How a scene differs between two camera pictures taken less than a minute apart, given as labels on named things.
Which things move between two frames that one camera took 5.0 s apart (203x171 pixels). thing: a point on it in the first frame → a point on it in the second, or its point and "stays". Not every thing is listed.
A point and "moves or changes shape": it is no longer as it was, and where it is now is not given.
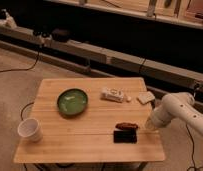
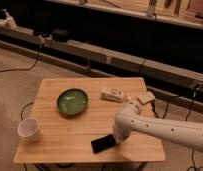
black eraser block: x=125 y=136 moves or changes shape
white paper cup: x=31 y=129 stays
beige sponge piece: x=146 y=97 stays
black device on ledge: x=60 y=34 stays
